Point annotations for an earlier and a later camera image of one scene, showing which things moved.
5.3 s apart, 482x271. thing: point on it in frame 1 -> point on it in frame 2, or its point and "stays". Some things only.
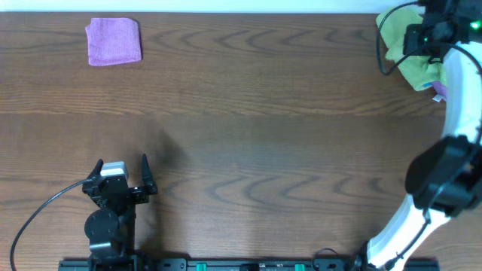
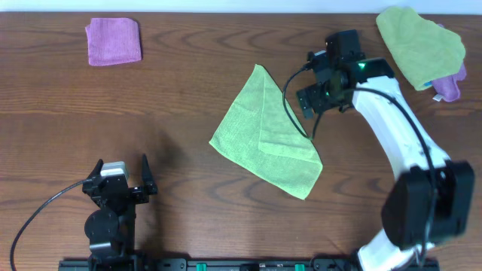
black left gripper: x=123 y=192 stays
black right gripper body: x=421 y=40 -> x=322 y=97
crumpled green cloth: x=419 y=71 stays
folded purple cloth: x=113 y=41 stays
